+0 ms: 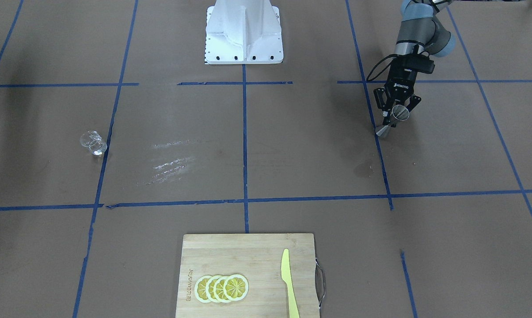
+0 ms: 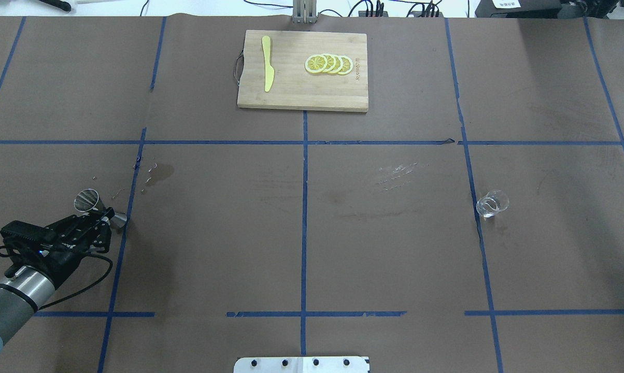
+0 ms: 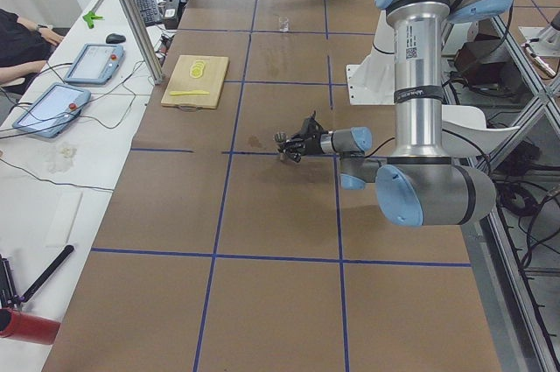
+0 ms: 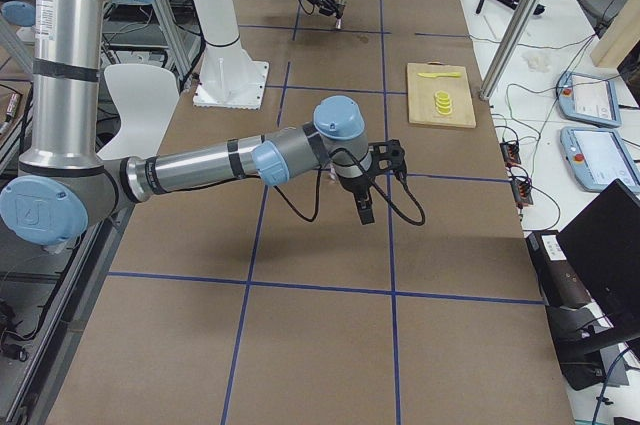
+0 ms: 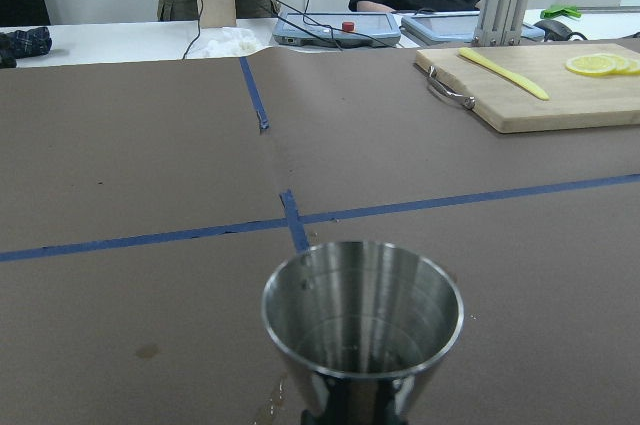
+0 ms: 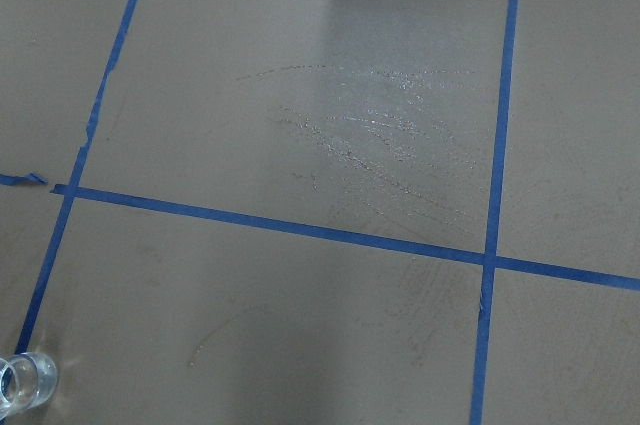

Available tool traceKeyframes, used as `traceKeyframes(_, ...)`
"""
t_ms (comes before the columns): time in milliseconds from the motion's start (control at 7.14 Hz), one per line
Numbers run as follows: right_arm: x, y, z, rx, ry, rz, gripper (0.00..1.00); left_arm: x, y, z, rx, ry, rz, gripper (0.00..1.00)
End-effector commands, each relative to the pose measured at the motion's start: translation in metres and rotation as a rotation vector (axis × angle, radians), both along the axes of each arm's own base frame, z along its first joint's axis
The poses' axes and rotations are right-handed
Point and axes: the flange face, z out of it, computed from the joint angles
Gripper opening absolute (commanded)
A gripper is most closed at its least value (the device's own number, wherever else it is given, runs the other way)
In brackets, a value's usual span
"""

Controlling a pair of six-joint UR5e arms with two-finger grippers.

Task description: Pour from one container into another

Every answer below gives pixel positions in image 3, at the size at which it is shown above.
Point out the seated person black shirt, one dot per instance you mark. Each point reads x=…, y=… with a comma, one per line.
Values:
x=25, y=48

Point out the lemon slices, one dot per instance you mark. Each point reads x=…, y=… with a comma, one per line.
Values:
x=197, y=69

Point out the black keyboard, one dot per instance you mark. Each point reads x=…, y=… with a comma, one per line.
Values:
x=149, y=12

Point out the yellow plastic knife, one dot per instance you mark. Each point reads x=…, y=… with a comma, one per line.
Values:
x=189, y=92

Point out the black computer mouse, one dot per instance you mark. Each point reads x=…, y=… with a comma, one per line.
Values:
x=114, y=38

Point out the clear shot glass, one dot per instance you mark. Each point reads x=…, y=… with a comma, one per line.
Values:
x=283, y=24

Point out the crumpled white tissue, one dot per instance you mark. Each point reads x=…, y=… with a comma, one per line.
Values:
x=60, y=157

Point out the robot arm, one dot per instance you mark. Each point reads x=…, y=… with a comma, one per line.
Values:
x=418, y=184

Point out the lower teach pendant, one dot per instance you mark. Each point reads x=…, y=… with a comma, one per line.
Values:
x=53, y=111

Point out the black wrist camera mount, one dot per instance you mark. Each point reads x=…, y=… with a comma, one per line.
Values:
x=311, y=127

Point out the aluminium frame post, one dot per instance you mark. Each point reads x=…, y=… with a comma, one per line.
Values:
x=137, y=26

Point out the white chair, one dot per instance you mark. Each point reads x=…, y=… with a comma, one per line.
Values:
x=467, y=134

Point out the green plastic clamp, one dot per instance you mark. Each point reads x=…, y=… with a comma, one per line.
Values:
x=90, y=19

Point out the steel double jigger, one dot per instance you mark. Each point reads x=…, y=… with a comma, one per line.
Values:
x=281, y=142

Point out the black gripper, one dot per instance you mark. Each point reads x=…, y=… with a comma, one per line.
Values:
x=312, y=145

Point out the upper teach pendant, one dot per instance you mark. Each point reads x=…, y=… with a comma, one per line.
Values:
x=95, y=65

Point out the teach pendant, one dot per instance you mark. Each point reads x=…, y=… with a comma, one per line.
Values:
x=95, y=65
x=53, y=111

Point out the wooden cutting board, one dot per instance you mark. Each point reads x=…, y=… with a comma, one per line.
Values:
x=212, y=81

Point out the red bottle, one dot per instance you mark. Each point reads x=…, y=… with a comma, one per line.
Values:
x=25, y=327

